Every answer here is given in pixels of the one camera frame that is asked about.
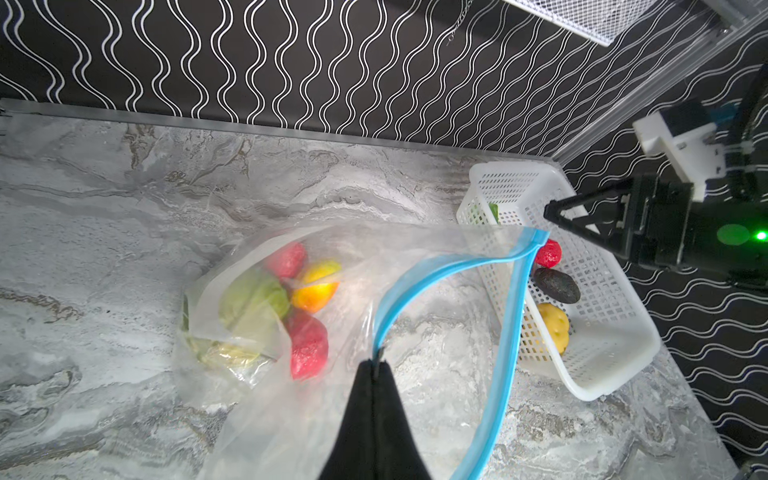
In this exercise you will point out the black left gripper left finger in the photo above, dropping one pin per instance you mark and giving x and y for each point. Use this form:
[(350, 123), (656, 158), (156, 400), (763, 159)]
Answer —
[(353, 453)]

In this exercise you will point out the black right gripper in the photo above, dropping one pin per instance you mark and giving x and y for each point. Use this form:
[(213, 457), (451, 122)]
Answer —
[(665, 228)]

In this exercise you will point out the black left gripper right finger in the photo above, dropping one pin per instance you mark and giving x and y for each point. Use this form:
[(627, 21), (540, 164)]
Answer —
[(395, 451)]

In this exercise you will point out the dark green toy avocado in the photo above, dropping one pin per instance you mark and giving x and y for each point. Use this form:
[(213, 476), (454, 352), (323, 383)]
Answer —
[(557, 285)]

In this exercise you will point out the red toy pomegranate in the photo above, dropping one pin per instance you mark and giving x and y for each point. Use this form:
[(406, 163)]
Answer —
[(309, 345)]

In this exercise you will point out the white plastic perforated basket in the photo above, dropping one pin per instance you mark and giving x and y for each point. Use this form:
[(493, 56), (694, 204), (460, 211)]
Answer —
[(612, 337)]

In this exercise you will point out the clear zip bag blue zipper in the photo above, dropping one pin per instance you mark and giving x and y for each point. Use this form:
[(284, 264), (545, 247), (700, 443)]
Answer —
[(445, 302)]

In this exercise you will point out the orange red toy peach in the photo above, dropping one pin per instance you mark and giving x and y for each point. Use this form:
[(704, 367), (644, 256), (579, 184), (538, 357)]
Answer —
[(314, 296)]

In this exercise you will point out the red toy apple with stem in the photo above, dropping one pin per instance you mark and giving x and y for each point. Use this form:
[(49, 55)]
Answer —
[(288, 261)]

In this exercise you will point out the pale green toy cucumber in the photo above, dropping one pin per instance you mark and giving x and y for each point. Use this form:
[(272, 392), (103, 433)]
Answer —
[(483, 214)]

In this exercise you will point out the yellow toy potato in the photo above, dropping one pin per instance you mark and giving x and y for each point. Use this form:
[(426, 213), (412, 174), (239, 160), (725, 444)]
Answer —
[(557, 325)]

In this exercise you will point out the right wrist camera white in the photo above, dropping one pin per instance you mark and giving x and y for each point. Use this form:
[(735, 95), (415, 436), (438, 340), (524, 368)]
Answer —
[(686, 134)]

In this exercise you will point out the white mesh wall basket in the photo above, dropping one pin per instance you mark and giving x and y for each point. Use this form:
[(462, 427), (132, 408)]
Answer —
[(600, 21)]

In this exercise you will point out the aluminium frame corner post right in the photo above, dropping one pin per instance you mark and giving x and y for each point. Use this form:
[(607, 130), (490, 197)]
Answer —
[(684, 64)]

